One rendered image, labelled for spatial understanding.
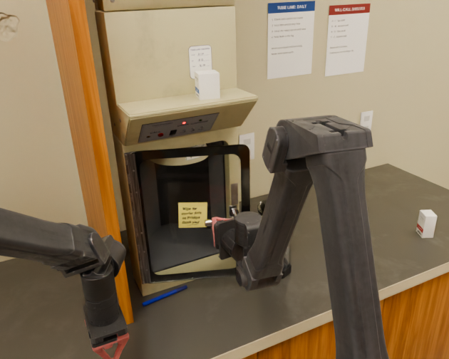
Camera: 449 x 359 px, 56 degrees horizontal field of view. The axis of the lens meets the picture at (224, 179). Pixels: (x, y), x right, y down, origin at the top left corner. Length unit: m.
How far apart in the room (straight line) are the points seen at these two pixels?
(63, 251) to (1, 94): 0.82
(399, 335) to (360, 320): 1.06
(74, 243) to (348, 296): 0.43
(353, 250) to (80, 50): 0.64
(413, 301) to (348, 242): 1.03
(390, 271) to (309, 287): 0.27
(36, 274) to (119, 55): 0.78
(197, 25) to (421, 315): 1.19
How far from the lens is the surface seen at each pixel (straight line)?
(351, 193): 0.53
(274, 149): 0.59
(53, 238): 0.69
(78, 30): 0.91
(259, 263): 0.82
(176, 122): 1.00
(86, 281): 0.79
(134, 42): 1.03
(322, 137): 0.52
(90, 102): 0.93
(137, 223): 1.14
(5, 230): 0.62
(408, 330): 1.64
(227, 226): 1.00
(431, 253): 1.55
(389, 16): 2.05
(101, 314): 0.83
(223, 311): 1.21
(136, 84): 1.04
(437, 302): 1.67
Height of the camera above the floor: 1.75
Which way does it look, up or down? 24 degrees down
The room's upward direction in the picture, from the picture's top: 2 degrees counter-clockwise
